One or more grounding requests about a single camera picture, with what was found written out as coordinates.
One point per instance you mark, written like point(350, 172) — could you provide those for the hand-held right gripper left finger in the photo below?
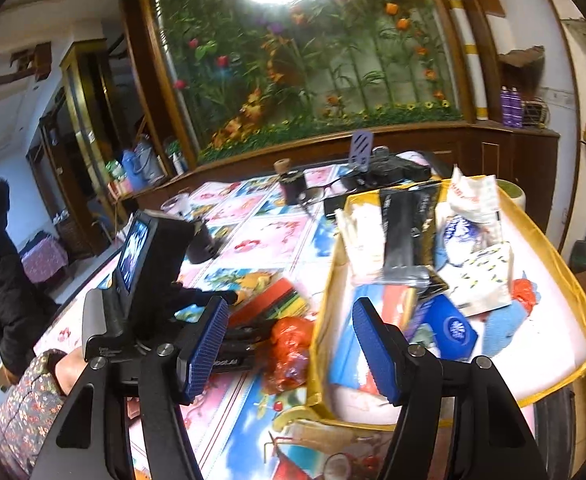
point(203, 350)

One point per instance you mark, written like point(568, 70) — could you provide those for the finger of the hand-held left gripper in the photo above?
point(198, 294)
point(238, 347)

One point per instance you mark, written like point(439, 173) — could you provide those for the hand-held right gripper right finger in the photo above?
point(378, 350)

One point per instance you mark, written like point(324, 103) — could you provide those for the light blue packet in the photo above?
point(350, 345)

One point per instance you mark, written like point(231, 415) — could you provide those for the red plastic bag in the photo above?
point(522, 290)
point(288, 355)

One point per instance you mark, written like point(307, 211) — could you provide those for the red and white packet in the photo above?
point(398, 301)

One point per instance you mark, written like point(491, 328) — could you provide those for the red yellow striped packet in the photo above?
point(273, 302)

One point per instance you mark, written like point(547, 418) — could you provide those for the blue tissue pack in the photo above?
point(445, 332)

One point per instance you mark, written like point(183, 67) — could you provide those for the black packet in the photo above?
point(405, 230)

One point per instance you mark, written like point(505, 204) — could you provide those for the blue knit cloth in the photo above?
point(505, 322)

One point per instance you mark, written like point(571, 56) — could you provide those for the floral printed packet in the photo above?
point(488, 275)

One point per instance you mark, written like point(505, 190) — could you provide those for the blue-printed plastic bag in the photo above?
point(460, 237)

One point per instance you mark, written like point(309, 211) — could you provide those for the yellow cardboard box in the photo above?
point(548, 360)

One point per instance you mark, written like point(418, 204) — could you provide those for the white snack bag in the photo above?
point(473, 200)

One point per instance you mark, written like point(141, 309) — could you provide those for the person's left forearm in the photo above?
point(23, 410)

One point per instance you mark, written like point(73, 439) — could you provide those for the clear glass cup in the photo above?
point(175, 205)

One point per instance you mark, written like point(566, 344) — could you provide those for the brown wicker basket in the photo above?
point(73, 235)

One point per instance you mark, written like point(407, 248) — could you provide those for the green labelled bottle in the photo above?
point(115, 175)

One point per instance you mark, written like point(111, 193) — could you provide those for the blue thermos jug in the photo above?
point(130, 167)

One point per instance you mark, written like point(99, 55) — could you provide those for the printed fruit tablecloth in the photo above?
point(273, 240)

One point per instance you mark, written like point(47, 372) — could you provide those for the grey kettle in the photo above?
point(149, 160)

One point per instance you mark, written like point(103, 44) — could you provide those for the pink checked cloth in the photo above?
point(43, 260)

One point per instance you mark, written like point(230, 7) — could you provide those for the dark bottle with cork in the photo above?
point(290, 182)

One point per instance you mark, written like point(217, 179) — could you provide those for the dark-framed eyeglasses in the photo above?
point(318, 195)

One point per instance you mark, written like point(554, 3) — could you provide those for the glass door cabinet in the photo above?
point(88, 110)

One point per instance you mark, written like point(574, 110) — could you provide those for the black pouch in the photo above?
point(393, 167)

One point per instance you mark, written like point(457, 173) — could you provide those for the purple phone stand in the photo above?
point(363, 147)

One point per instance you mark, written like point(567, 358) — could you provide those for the green bowl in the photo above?
point(510, 193)

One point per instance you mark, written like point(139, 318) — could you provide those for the wooden sideboard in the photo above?
point(473, 152)

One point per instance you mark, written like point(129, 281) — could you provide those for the dark green gourd bottle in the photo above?
point(585, 252)

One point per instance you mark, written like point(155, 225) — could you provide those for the flower display panel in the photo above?
point(298, 60)

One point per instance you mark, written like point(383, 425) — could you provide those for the purple spray can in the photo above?
point(505, 105)
point(516, 106)

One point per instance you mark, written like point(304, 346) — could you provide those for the white and yellow roll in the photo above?
point(470, 60)

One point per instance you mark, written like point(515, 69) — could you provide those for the brown wall shelf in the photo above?
point(523, 60)

